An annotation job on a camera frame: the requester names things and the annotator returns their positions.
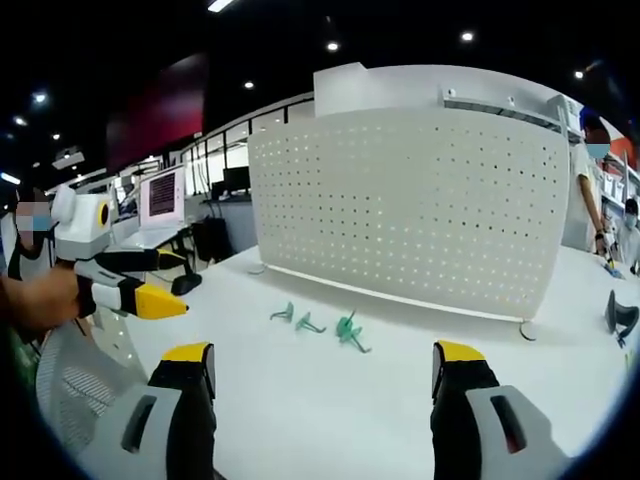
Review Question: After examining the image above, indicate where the open laptop with lit screen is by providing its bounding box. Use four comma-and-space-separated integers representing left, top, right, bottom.
119, 166, 187, 246

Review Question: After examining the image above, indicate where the white wall unit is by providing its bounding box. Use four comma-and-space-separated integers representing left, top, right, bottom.
546, 94, 585, 145

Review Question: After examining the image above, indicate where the person's upper body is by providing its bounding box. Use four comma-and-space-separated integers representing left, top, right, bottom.
0, 234, 57, 281

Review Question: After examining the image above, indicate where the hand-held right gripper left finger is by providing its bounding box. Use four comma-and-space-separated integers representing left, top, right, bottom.
88, 341, 219, 480

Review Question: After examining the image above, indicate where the black office chair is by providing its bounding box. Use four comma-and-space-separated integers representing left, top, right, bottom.
191, 216, 235, 265

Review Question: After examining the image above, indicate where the white perforated mounting plate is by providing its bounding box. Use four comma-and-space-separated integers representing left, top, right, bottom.
246, 106, 572, 343

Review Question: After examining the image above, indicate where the black curved holder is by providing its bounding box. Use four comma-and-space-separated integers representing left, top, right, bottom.
603, 289, 640, 343

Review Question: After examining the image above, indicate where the white mesh chair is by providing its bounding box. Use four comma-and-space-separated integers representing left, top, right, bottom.
33, 319, 151, 454

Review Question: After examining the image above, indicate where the person's left hand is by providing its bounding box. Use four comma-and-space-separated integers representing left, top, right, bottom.
0, 266, 82, 332

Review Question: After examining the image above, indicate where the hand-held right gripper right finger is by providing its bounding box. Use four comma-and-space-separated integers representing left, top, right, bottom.
429, 339, 572, 480

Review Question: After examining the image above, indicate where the dark computer monitor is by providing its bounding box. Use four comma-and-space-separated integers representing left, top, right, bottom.
221, 166, 252, 197

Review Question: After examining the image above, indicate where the white box panel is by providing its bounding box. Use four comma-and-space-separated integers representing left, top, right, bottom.
312, 61, 372, 120

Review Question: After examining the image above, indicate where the white wall rail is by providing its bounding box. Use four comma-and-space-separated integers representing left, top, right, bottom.
441, 86, 567, 133

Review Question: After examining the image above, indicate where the black stand base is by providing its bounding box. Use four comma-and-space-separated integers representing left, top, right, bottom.
170, 259, 204, 297

